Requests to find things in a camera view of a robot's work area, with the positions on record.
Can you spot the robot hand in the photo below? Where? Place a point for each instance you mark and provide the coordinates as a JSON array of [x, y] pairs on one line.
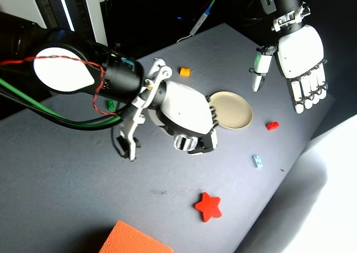
[[299, 52], [187, 108]]

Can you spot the beige round plate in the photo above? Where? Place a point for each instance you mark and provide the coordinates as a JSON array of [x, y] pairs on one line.
[[234, 111]]

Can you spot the orange toy brick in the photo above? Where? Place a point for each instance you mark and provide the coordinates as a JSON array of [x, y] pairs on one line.
[[185, 72]]

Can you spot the green toy brick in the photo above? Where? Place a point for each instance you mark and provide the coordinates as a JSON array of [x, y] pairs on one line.
[[110, 104]]

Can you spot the red toy brick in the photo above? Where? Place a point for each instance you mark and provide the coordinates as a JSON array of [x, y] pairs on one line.
[[272, 126]]

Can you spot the light blue toy brick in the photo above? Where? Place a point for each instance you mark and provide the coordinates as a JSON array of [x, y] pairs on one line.
[[257, 161]]

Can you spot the red star block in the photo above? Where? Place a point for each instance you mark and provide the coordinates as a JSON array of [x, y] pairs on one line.
[[208, 207]]

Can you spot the grey table cloth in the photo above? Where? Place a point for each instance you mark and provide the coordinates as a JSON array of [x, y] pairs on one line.
[[111, 186]]

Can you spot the orange textured block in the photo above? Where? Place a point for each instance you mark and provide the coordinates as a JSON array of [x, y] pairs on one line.
[[131, 240]]

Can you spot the white backdrop sheet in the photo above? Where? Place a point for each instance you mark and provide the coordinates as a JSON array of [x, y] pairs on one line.
[[315, 203]]

